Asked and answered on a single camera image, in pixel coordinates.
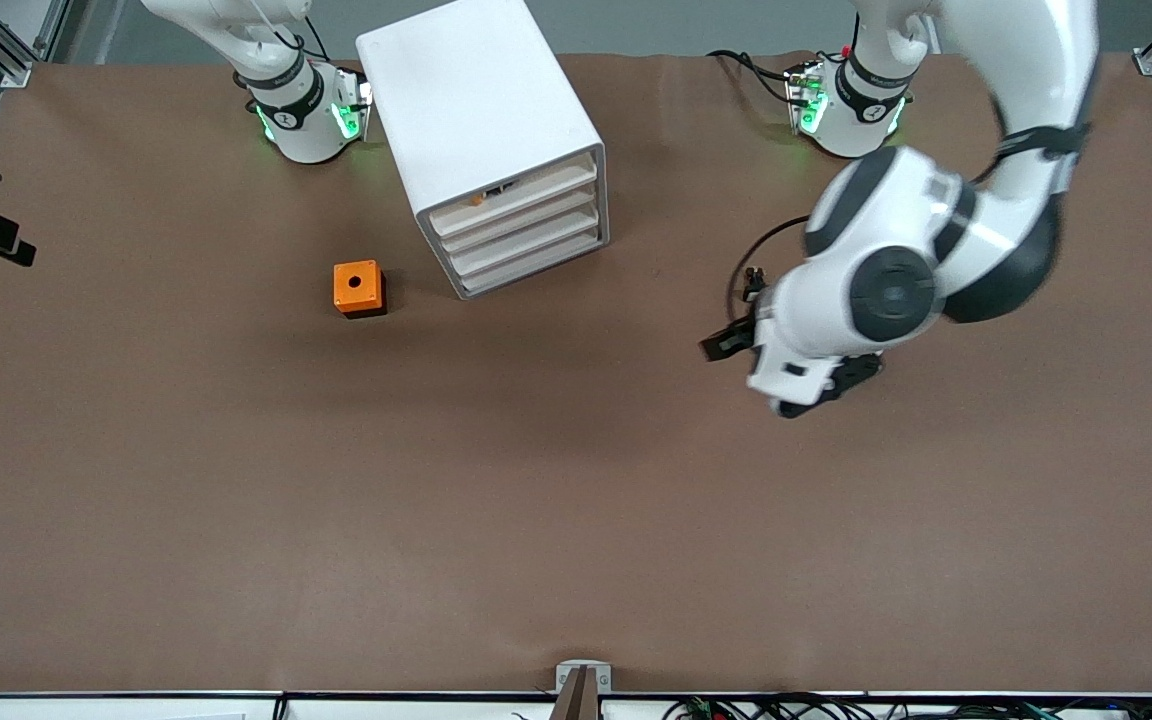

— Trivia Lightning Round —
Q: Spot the brown table mat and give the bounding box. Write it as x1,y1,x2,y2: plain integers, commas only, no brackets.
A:
0,52,1152,698

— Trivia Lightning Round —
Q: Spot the orange box with hole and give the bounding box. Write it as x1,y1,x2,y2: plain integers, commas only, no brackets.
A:
333,260,387,319

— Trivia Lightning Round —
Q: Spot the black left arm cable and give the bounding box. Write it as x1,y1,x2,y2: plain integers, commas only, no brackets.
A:
728,214,813,323

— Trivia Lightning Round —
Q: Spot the grey base connector bracket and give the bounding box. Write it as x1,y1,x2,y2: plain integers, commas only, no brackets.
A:
786,62,829,136
334,65,374,141

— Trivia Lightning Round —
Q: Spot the black base cable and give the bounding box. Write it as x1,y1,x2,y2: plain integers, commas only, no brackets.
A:
706,48,799,106

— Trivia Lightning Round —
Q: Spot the black cable bundle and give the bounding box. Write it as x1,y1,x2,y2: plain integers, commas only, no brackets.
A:
664,693,1152,720

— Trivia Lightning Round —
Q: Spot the grey metal bracket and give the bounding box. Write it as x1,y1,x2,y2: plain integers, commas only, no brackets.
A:
555,660,613,694

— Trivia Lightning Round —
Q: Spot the brown post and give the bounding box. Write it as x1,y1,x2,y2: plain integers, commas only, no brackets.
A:
552,667,603,720

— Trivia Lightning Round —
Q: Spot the white table edge rail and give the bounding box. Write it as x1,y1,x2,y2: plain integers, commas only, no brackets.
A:
0,690,1152,720

